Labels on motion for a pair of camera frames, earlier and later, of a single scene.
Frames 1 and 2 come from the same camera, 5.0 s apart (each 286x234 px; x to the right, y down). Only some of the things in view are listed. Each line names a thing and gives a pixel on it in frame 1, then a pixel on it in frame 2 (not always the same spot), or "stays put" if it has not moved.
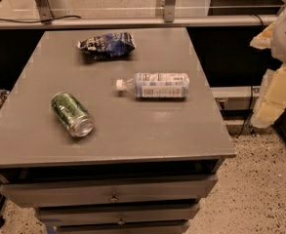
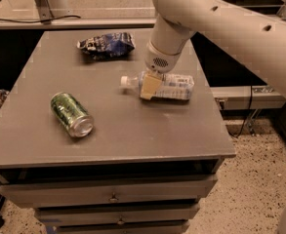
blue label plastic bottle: x=157 y=85 stays put
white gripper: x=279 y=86 -> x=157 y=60
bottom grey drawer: x=145 y=227 stays put
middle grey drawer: x=120 y=214 stays put
